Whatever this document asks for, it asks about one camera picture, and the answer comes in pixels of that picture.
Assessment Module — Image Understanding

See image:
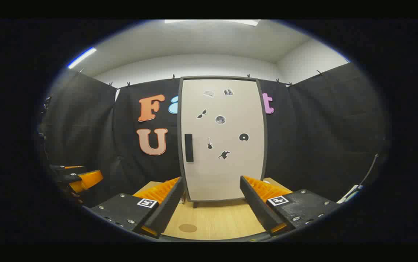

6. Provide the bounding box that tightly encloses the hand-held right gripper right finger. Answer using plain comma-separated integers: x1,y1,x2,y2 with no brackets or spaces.
240,175,342,235

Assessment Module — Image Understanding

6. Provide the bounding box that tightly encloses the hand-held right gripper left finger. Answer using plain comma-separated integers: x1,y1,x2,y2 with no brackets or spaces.
85,176,186,239

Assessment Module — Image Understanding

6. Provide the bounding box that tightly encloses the white cabinet door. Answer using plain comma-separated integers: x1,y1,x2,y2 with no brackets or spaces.
181,78,264,201

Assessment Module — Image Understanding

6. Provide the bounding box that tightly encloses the black door handle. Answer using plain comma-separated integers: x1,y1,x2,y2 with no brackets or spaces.
184,134,194,163

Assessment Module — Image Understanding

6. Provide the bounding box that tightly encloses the grey cabinet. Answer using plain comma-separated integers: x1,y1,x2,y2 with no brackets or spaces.
177,76,268,208

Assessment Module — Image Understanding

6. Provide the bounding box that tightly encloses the black backdrop cloth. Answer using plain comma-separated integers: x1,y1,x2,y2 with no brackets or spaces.
40,62,389,209

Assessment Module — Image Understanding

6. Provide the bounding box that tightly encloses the white sheet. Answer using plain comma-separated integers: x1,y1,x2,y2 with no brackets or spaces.
336,184,364,204

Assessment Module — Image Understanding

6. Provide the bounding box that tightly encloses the row of black cloth clips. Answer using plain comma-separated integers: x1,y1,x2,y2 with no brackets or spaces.
79,68,323,88

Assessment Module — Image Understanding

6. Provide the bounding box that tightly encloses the ceiling light strip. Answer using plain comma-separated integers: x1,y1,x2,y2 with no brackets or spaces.
67,47,97,69

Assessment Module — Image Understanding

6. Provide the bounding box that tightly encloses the ceiling light panel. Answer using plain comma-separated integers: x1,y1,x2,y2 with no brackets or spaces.
164,19,261,27

